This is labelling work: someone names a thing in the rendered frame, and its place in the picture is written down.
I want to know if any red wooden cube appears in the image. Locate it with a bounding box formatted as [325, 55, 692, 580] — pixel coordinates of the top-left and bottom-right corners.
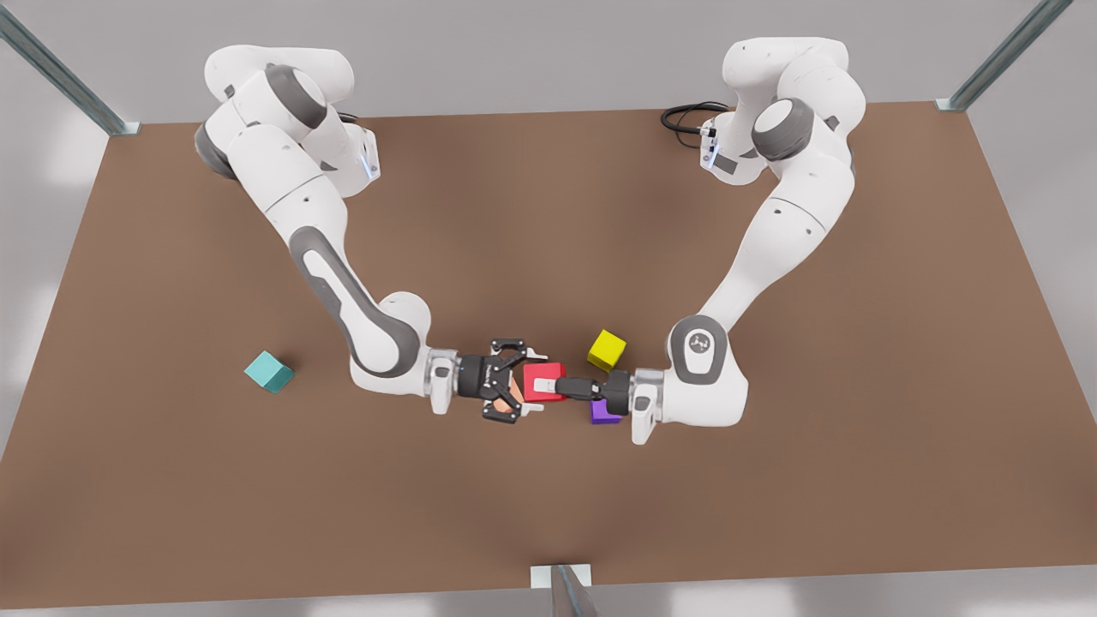
[523, 362, 569, 404]

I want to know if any teal blue wooden cube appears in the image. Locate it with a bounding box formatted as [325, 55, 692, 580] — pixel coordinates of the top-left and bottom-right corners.
[243, 350, 296, 395]

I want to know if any silver frame post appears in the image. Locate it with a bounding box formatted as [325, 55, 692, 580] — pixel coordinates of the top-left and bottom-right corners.
[530, 563, 602, 617]
[935, 0, 1075, 113]
[0, 4, 141, 138]

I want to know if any yellow wooden cube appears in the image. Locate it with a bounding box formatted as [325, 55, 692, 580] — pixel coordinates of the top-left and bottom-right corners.
[586, 329, 628, 374]

